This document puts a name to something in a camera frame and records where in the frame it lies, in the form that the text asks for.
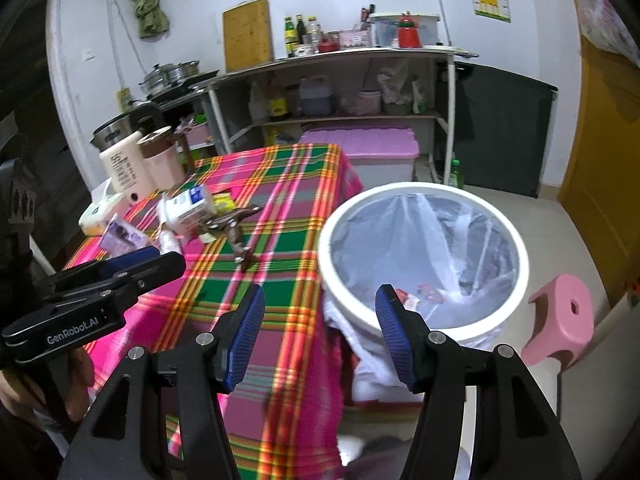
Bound large plastic jug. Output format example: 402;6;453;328
299;76;333;117

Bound dark plastic chair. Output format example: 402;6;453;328
0;157;56;281

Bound person's left forearm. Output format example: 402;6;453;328
0;395;71;480

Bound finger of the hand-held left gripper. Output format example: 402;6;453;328
35;246;162;301
42;251;187;313

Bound clear plastic bin liner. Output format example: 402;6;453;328
324;192;518;403

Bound clear box with white lid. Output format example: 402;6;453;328
369;11;442;48

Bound translucent plastic bag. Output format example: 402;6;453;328
570;0;640;61

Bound pink plastic bucket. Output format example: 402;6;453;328
345;90;383;116

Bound red kettle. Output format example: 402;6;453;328
397;10;420;49

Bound oil bottle with yellow label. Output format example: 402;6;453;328
266;87;290;121

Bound crumpled plastic bags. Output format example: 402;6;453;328
377;57;416;106

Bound purple snack packet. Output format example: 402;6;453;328
100;212;151;256

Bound red candy wrapper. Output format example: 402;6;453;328
395;284;446;311

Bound wooden cutting board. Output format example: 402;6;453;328
222;0;275;73

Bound pink plastic basin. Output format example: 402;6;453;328
177;122;213;148

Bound white hanging cable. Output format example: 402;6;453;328
430;0;453;48

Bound white round trash bin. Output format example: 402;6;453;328
316;182;531;403

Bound rice cooker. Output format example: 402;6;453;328
91;101;166;153

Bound brown silver foil wrapper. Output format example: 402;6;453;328
197;205;265;273

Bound pink cup with brown lid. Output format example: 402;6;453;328
136;127;187;188

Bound white plastic bottle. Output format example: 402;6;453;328
248;81;266;123

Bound white milk carton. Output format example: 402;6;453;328
159;184;218;237

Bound pink plastic stool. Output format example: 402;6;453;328
520;274;596;367

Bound yellow wooden door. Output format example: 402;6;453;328
557;35;640;311

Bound white tissue pack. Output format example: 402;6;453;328
79;177;132;237

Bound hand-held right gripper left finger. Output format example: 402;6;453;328
57;284;267;480

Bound person's left hand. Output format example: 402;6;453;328
0;349;96;431

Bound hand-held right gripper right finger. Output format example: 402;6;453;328
374;284;583;480

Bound pink green plaid tablecloth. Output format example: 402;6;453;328
62;142;366;480

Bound storage box with pink lid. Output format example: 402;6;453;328
299;126;420;196

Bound white kitchen shelf unit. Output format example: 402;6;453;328
190;45;478;186

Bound brown wooden stand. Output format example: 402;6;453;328
172;132;197;173

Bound green white packet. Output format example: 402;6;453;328
411;77;428;115

